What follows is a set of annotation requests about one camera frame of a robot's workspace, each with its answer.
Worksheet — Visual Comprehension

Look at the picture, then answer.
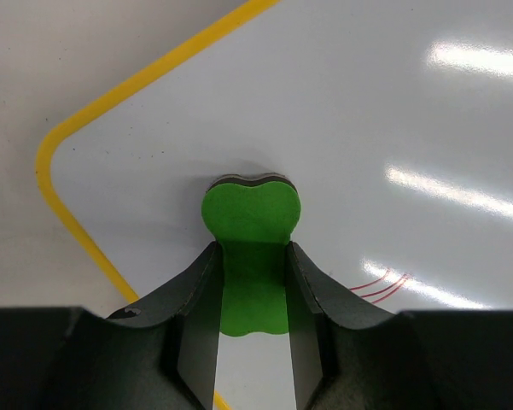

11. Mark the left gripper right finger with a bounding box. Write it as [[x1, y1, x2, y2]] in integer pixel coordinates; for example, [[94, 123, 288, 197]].
[[284, 243, 461, 409]]

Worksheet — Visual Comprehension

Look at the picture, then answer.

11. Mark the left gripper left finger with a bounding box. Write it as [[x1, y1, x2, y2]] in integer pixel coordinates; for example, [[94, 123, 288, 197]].
[[38, 242, 222, 409]]

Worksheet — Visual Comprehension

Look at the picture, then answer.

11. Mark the green whiteboard eraser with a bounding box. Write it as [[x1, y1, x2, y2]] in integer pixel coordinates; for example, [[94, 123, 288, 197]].
[[201, 173, 301, 337]]

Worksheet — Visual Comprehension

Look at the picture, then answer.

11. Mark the yellow framed whiteboard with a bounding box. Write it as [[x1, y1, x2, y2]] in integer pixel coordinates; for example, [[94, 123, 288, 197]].
[[34, 0, 513, 410]]

